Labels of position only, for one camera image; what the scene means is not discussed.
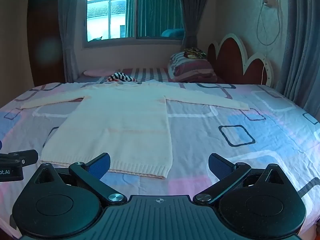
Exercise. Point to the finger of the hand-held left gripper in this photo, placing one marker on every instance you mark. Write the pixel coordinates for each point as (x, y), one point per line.
(28, 156)

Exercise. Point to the pink pillow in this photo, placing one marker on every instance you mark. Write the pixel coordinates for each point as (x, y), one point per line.
(97, 73)

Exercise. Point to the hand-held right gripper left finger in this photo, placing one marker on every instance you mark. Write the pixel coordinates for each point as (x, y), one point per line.
(98, 167)

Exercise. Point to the grey curtain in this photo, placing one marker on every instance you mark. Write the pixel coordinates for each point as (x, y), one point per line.
(195, 12)
(302, 42)
(71, 30)

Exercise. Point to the cream towel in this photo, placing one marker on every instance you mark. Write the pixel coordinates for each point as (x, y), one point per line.
(120, 130)

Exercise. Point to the brown wooden wardrobe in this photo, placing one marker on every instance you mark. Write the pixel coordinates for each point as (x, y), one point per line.
(45, 37)

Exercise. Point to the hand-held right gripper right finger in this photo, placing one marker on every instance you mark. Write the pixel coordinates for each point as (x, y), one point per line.
(220, 167)

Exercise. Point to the grey striped bed sheet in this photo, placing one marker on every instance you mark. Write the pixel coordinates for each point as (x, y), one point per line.
(150, 73)

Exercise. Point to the maroon white scalloped headboard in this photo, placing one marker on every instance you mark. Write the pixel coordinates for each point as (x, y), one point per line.
(232, 62)

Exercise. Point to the small patterned cushion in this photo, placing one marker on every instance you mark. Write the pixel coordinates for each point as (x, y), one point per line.
(195, 53)

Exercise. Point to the red black striped garment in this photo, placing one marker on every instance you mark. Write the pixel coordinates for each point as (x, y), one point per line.
(120, 77)

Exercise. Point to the green curtain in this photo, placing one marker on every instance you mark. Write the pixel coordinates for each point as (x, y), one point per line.
(155, 10)

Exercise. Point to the teal cushion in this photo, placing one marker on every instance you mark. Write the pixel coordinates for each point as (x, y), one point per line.
(172, 32)

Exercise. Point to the window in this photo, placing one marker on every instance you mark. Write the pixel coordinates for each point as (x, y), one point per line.
(110, 12)

